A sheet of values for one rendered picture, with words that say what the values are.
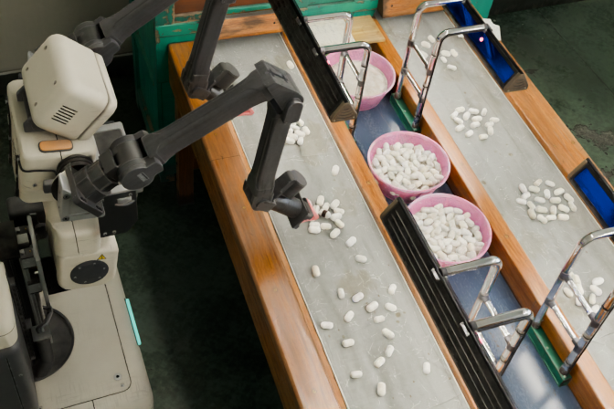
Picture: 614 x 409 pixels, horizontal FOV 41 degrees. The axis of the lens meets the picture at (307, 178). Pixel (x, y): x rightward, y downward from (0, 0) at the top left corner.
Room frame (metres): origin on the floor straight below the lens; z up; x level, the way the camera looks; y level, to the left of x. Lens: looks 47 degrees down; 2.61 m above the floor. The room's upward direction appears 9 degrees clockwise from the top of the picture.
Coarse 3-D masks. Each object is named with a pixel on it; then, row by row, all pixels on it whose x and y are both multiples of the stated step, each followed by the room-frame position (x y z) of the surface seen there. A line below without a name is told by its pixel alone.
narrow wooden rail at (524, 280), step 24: (384, 48) 2.39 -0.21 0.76; (408, 96) 2.16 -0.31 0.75; (432, 120) 2.05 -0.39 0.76; (432, 144) 1.98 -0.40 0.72; (456, 144) 1.95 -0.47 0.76; (456, 168) 1.84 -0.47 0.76; (456, 192) 1.80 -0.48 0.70; (480, 192) 1.75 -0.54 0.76; (504, 240) 1.57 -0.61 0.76; (504, 264) 1.52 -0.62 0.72; (528, 264) 1.50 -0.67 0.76; (528, 288) 1.41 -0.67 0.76; (552, 312) 1.34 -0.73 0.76; (552, 336) 1.28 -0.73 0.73; (576, 384) 1.16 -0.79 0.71; (600, 384) 1.14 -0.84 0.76; (600, 408) 1.07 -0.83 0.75
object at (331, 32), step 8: (312, 24) 2.46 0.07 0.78; (320, 24) 2.46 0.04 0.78; (328, 24) 2.47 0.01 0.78; (336, 24) 2.48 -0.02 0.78; (344, 24) 2.49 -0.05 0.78; (312, 32) 2.41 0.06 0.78; (320, 32) 2.41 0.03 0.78; (328, 32) 2.42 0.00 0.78; (336, 32) 2.43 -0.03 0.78; (320, 40) 2.37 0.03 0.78; (328, 40) 2.37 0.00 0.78; (336, 40) 2.38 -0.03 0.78; (352, 40) 2.39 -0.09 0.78
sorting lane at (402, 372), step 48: (240, 48) 2.30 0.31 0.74; (288, 144) 1.86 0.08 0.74; (336, 192) 1.68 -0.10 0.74; (288, 240) 1.47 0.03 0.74; (336, 240) 1.50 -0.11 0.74; (384, 240) 1.52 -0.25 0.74; (336, 288) 1.33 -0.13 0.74; (384, 288) 1.35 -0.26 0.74; (336, 336) 1.17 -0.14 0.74; (384, 336) 1.20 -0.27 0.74; (432, 336) 1.22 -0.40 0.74; (432, 384) 1.07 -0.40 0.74
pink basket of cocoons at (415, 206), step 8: (416, 200) 1.67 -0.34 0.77; (424, 200) 1.69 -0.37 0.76; (432, 200) 1.70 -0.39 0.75; (440, 200) 1.71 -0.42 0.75; (448, 200) 1.71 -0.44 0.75; (464, 200) 1.70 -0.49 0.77; (416, 208) 1.67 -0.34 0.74; (472, 208) 1.68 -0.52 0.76; (472, 216) 1.67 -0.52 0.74; (480, 216) 1.66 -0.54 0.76; (480, 224) 1.64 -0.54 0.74; (488, 224) 1.62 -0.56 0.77; (488, 232) 1.60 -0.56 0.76; (488, 240) 1.57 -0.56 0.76; (480, 256) 1.50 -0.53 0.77; (440, 264) 1.47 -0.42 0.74; (448, 264) 1.46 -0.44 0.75
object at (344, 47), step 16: (304, 16) 2.03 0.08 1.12; (320, 16) 2.04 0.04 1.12; (336, 16) 2.06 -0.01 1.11; (352, 16) 2.09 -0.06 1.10; (320, 48) 1.89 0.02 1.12; (336, 48) 1.90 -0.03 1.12; (352, 48) 1.92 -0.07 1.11; (368, 48) 1.95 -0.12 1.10; (352, 64) 2.03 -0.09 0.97; (368, 64) 1.95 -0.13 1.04; (352, 128) 1.95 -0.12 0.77
